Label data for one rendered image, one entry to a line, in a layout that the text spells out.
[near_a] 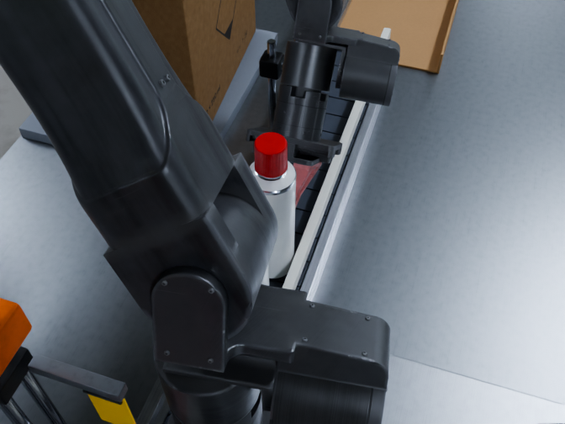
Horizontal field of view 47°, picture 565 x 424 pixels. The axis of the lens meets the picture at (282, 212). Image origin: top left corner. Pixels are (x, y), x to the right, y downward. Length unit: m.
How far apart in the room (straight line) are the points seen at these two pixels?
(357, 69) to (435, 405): 0.36
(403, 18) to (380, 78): 0.56
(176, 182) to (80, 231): 0.65
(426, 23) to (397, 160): 0.36
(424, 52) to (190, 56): 0.48
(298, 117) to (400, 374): 0.30
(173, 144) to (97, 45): 0.05
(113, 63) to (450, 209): 0.72
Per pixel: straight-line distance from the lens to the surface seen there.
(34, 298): 0.88
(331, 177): 0.84
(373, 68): 0.72
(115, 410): 0.48
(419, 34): 1.24
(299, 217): 0.83
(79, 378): 0.45
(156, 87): 0.29
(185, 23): 0.84
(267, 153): 0.62
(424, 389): 0.72
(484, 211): 0.95
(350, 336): 0.34
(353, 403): 0.34
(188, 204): 0.28
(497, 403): 0.74
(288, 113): 0.72
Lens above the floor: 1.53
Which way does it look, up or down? 50 degrees down
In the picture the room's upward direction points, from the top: straight up
